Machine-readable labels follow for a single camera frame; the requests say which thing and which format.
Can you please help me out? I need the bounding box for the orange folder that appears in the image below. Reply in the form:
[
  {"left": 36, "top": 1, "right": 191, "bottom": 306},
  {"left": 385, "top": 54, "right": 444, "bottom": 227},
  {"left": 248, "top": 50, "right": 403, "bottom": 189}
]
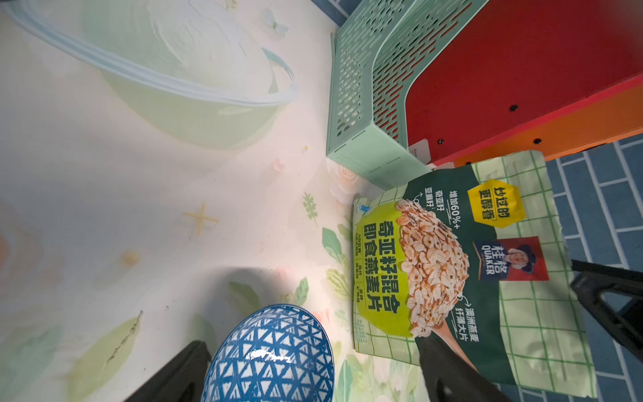
[{"left": 454, "top": 85, "right": 642, "bottom": 168}]

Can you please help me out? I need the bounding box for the red folder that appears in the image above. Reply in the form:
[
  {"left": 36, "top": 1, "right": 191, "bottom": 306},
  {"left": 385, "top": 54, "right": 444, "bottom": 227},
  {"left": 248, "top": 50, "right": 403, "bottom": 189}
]
[{"left": 406, "top": 1, "right": 642, "bottom": 166}]

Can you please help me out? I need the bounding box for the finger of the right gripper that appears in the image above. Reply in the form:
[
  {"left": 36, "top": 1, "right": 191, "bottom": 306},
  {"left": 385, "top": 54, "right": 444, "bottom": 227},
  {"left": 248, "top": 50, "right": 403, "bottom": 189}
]
[{"left": 570, "top": 260, "right": 642, "bottom": 360}]

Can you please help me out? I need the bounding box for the floral table mat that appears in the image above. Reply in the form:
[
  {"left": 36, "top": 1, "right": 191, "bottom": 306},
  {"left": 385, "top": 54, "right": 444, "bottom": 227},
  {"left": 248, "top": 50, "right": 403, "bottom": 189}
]
[{"left": 1, "top": 1, "right": 428, "bottom": 401}]

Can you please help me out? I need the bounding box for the green oats bag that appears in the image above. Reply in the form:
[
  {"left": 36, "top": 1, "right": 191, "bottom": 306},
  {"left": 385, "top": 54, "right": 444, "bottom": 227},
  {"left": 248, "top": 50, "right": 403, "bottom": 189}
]
[{"left": 353, "top": 151, "right": 597, "bottom": 398}]

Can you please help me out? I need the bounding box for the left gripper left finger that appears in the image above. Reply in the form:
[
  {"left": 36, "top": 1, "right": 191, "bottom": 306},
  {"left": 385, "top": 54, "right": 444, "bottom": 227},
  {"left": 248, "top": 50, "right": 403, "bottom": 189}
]
[{"left": 126, "top": 341, "right": 211, "bottom": 402}]

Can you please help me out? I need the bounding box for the blue patterned ceramic bowl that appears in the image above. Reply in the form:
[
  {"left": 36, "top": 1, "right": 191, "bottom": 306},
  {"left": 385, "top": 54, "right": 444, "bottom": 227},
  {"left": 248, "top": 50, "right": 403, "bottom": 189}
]
[{"left": 201, "top": 304, "right": 335, "bottom": 402}]

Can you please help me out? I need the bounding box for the mint green file rack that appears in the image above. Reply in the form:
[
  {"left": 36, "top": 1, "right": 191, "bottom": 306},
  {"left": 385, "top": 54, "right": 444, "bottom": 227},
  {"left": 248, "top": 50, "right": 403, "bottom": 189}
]
[{"left": 327, "top": 0, "right": 486, "bottom": 189}]

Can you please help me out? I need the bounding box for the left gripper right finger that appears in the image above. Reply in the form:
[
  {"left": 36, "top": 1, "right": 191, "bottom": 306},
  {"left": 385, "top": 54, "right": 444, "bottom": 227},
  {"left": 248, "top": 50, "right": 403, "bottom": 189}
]
[{"left": 415, "top": 334, "right": 511, "bottom": 402}]

